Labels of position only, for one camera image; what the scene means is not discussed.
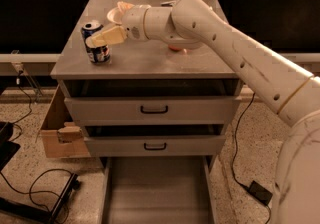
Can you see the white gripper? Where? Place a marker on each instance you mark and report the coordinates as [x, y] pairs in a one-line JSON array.
[[134, 22]]

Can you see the blue pepsi can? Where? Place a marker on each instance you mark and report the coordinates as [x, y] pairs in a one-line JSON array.
[[96, 54]]

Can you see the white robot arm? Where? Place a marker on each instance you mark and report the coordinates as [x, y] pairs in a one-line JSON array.
[[290, 91]]

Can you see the grey drawer cabinet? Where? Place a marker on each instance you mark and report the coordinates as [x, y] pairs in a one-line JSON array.
[[145, 69]]

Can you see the top grey drawer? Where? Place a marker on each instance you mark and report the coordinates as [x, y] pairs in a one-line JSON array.
[[102, 111]]

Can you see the middle grey drawer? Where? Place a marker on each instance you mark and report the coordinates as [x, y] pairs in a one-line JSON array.
[[134, 146]]

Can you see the open bottom grey drawer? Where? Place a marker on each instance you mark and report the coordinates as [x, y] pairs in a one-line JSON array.
[[157, 190]]

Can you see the white paper bowl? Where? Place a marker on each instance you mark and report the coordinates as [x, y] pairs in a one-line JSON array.
[[115, 15]]

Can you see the blue chip bag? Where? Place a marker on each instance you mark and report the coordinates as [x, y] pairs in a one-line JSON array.
[[168, 3]]

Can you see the red apple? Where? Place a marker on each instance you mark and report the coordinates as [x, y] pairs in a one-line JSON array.
[[175, 49]]

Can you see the brown cardboard box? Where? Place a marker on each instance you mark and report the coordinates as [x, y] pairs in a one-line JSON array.
[[61, 137]]

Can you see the black stand base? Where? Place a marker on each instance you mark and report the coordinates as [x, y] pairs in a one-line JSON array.
[[46, 206]]

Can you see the black power adapter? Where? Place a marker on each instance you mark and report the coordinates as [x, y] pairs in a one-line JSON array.
[[260, 193]]

